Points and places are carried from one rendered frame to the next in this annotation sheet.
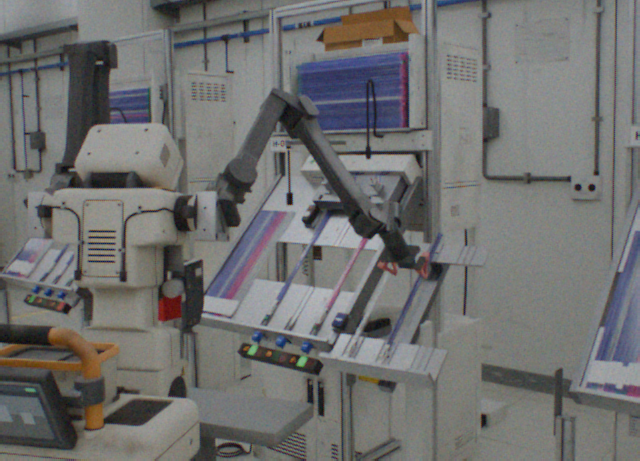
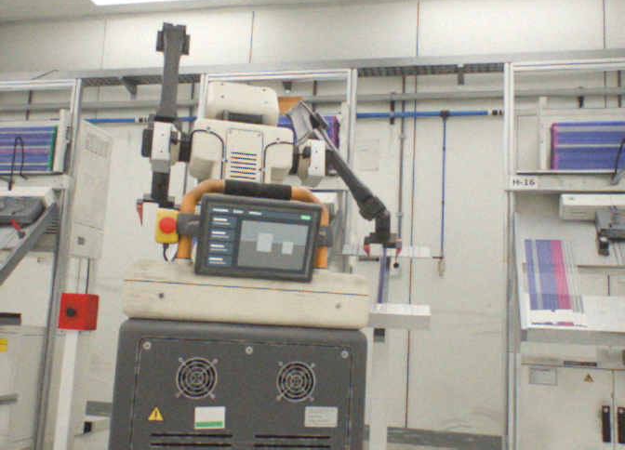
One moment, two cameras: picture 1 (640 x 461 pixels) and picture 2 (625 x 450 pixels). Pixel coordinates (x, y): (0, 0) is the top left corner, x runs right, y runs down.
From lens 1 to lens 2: 1.30 m
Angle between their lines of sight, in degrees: 30
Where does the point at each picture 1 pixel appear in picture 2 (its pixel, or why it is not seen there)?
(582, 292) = not seen: hidden behind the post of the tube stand
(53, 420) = (310, 249)
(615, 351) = (542, 304)
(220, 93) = (104, 150)
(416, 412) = (381, 371)
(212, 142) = (93, 191)
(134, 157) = (265, 104)
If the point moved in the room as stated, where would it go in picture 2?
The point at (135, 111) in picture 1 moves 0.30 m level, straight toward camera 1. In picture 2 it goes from (33, 147) to (55, 136)
